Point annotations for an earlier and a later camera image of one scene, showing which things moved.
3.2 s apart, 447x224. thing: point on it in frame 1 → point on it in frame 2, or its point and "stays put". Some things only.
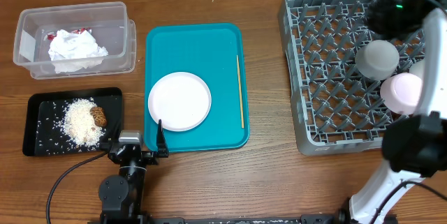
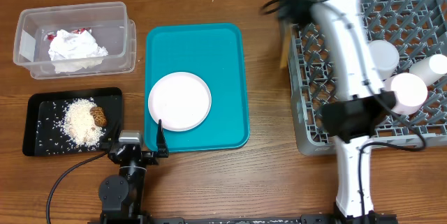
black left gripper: x=105 y=143 stays put
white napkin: x=75 y=52 stays put
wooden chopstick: x=239 y=91 → x=286 y=38
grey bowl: x=376 y=59 stays put
